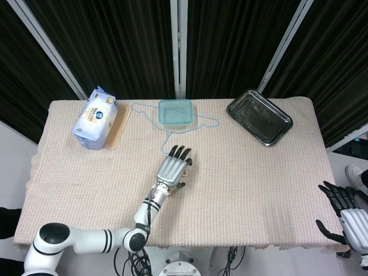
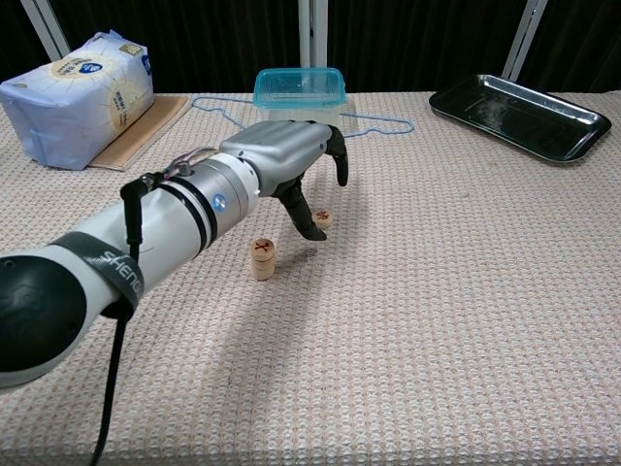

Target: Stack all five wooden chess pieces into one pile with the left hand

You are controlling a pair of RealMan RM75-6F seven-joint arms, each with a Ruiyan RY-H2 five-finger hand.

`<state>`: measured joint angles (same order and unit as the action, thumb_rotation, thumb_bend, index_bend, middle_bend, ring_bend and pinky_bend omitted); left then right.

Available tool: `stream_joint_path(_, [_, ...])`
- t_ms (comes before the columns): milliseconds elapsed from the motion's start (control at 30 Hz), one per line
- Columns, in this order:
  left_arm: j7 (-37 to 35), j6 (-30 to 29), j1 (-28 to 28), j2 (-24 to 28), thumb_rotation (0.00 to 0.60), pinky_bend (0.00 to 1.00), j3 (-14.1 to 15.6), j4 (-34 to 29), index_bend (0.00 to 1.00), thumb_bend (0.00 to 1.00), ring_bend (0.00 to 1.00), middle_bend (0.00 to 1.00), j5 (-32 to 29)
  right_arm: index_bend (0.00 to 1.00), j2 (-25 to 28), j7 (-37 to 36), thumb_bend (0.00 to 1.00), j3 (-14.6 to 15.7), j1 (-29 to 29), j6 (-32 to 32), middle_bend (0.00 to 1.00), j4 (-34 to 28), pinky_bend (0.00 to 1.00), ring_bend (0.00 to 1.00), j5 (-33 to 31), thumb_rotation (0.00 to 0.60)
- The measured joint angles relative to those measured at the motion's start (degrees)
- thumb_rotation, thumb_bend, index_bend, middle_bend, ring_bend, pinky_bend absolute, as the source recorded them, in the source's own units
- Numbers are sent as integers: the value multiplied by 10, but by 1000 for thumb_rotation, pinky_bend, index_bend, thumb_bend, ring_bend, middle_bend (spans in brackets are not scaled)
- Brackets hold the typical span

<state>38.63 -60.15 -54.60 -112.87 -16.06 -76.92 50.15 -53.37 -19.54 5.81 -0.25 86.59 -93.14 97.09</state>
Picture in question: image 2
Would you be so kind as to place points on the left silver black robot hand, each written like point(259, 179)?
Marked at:
point(281, 150)

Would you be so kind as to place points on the wooden piece red dense glyph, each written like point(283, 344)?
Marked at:
point(324, 219)

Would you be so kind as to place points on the wooden piece red simple glyph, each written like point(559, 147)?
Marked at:
point(262, 246)

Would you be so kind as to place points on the wooden piece black soldier glyph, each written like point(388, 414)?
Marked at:
point(262, 265)

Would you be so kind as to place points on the wooden piece bold black glyph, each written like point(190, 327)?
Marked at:
point(262, 271)

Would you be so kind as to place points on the clear container blue lid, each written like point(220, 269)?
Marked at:
point(301, 92)

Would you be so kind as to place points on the wooden piece black crossed glyph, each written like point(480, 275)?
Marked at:
point(262, 277)

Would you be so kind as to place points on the light blue clothes hanger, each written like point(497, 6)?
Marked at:
point(410, 126)

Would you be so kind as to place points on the flat wooden board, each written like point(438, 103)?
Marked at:
point(145, 131)

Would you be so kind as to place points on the black curtain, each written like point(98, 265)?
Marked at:
point(194, 39)

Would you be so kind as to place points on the white flour bag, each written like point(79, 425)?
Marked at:
point(73, 97)

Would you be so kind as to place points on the black metal tray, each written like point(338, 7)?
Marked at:
point(519, 116)

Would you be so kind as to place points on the white frame post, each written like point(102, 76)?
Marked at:
point(310, 34)
point(46, 29)
point(524, 39)

